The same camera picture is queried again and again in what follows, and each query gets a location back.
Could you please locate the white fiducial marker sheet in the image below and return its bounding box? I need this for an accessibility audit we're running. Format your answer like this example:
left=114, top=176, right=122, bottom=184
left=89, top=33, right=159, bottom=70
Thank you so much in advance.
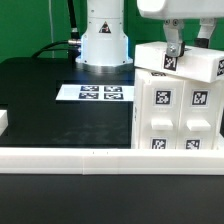
left=56, top=84, right=134, bottom=102

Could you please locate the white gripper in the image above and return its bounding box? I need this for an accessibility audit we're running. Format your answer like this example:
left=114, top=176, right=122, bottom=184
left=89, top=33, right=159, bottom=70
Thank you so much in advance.
left=137, top=0, right=224, bottom=57

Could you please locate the small white block left edge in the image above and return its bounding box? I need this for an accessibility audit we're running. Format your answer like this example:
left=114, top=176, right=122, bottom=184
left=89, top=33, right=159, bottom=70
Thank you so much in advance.
left=0, top=110, right=8, bottom=136

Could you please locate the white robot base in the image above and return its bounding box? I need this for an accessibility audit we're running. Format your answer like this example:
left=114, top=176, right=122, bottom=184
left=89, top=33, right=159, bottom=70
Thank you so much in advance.
left=76, top=0, right=133, bottom=73

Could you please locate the white cabinet body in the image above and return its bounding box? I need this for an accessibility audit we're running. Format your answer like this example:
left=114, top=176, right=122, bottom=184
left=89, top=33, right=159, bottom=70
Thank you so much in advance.
left=131, top=69, right=224, bottom=149

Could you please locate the black base cable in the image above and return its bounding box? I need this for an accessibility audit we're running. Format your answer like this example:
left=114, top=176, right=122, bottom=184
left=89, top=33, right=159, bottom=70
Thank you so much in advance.
left=31, top=0, right=83, bottom=59

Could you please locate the white obstacle frame wall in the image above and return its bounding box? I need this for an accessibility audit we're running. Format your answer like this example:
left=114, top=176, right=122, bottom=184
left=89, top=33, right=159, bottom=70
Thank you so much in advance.
left=0, top=137, right=224, bottom=175

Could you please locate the white cabinet door panel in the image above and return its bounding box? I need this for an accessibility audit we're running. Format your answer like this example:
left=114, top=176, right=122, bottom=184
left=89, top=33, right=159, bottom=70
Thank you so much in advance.
left=139, top=76, right=183, bottom=149

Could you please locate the white cabinet top block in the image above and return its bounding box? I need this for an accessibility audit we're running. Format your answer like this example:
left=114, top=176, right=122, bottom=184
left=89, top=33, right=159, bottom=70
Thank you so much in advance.
left=135, top=42, right=224, bottom=83

